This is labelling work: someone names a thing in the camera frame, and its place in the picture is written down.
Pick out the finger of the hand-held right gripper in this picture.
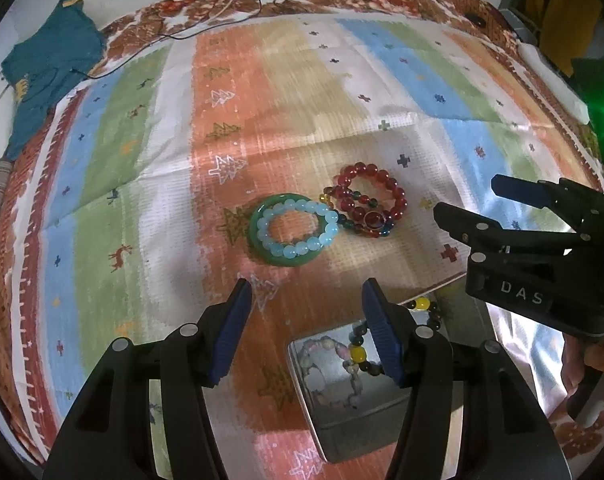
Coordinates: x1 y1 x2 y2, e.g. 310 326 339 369
492 174 604 237
433 202 585 261

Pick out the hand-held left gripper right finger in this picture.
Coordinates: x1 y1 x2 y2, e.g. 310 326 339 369
361 278 572 480

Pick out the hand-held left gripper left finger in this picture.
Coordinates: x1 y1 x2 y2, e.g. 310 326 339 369
42 278 255 480

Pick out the yellow and black bead bracelet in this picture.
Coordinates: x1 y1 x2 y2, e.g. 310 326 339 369
344 297 443 378

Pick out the pastel bead bracelet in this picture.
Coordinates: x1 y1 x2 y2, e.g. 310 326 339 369
297 337 363 411

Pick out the square metal tin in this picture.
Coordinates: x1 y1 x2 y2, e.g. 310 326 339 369
287 324 423 465

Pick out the green jade bangle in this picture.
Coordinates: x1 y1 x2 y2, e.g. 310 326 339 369
249 194 339 267

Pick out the dark multicolour bead bracelet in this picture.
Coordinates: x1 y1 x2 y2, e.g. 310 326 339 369
319 186 397 240

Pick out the red bead bracelet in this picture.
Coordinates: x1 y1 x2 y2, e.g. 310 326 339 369
333 161 409 222

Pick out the light blue bead bracelet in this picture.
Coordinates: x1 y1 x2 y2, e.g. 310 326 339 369
256 200 341 259

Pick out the person's right hand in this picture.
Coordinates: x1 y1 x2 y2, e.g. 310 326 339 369
562 330 604 411

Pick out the white oblong object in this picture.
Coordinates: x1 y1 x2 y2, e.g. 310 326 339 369
519 42 590 122

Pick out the yellow cloth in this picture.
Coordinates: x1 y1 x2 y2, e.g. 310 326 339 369
526 0 604 78

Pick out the striped printed blanket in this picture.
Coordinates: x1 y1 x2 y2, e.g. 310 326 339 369
0 0 604 480

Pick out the teal knitted sweater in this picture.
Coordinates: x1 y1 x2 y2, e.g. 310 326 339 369
1 0 107 161

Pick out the black cable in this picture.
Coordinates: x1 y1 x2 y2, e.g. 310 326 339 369
157 0 293 41

